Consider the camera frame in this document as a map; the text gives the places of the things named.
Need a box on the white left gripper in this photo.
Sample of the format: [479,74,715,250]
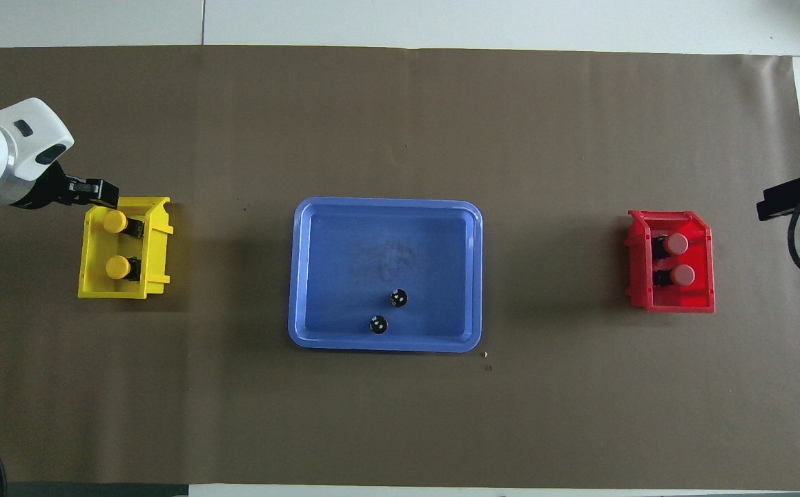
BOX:
[1,98,119,209]

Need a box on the yellow push button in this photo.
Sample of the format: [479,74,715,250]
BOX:
[101,209,145,239]
[105,255,144,282]

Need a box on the red push button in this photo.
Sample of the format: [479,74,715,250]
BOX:
[654,264,696,289]
[654,232,690,260]

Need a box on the yellow plastic storage bin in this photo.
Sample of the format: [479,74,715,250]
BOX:
[78,196,174,300]

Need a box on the red plastic storage bin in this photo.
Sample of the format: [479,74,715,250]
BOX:
[625,210,716,314]

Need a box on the blue plastic tray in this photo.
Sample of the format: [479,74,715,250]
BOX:
[288,197,483,353]

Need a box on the brown paper table mat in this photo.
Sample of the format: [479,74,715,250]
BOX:
[0,45,800,491]

